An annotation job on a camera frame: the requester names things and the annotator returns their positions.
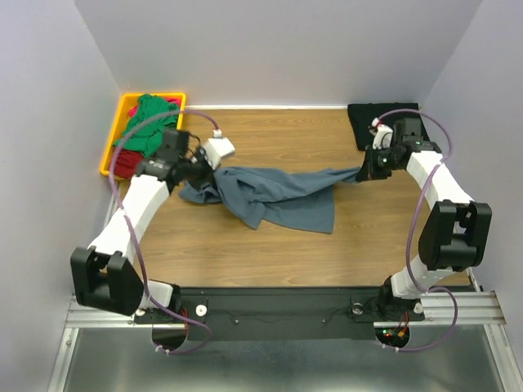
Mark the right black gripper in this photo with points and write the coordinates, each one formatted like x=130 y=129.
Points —
x=367 y=173

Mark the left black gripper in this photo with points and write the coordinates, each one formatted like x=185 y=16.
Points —
x=208 y=175

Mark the blue-grey t-shirt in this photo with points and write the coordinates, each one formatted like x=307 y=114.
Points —
x=302 y=201

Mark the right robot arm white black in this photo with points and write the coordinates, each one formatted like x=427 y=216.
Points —
x=455 y=234

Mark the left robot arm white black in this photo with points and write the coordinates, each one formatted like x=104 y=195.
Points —
x=103 y=273

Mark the folded black t-shirt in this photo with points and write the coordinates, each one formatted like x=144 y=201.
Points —
x=362 y=115

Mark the dark red t-shirt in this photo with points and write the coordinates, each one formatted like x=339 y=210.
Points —
x=126 y=163

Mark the green t-shirt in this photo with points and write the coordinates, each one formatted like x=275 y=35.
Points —
x=148 y=139

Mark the pink t-shirt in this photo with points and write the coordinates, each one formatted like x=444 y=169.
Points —
x=148 y=106

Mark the yellow plastic tray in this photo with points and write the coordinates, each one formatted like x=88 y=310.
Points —
x=127 y=102

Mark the electronics board with leds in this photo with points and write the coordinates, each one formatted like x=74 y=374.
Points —
x=396 y=337

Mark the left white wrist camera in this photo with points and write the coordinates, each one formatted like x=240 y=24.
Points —
x=217 y=148

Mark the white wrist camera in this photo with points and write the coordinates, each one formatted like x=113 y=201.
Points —
x=382 y=134
x=217 y=148

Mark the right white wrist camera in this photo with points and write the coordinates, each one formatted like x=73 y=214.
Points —
x=382 y=134

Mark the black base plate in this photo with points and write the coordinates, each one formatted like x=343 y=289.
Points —
x=289 y=313

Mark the aluminium frame rail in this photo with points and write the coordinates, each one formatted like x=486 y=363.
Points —
x=196 y=245

